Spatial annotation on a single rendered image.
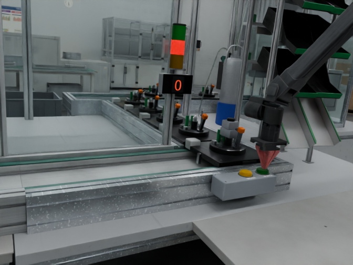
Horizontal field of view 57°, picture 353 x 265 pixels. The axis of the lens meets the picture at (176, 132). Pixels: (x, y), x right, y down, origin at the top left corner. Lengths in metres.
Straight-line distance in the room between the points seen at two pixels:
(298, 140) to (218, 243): 0.67
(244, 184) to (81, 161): 0.54
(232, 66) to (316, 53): 1.19
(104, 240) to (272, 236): 0.45
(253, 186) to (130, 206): 0.39
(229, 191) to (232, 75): 1.26
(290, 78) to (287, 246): 0.47
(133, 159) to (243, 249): 0.53
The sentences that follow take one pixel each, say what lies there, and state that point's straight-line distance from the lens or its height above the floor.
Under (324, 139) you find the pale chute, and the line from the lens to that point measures 1.53.
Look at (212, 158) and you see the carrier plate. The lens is 1.16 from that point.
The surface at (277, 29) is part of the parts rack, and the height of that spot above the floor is 1.43.
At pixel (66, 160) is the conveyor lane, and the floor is 0.95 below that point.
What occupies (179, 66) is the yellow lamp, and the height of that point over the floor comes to 1.27.
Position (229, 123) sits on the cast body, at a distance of 1.23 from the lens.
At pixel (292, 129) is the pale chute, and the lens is 1.43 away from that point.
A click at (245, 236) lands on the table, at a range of 0.94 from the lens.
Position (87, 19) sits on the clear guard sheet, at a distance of 1.15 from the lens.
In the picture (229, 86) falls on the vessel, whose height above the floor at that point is 1.12.
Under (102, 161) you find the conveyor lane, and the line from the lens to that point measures 1.17.
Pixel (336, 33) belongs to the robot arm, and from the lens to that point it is 1.02.
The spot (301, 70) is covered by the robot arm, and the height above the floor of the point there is 1.30.
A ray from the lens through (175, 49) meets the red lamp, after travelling 1.20.
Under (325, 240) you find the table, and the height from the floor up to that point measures 0.86.
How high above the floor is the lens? 1.33
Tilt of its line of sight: 14 degrees down
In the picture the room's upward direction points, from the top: 5 degrees clockwise
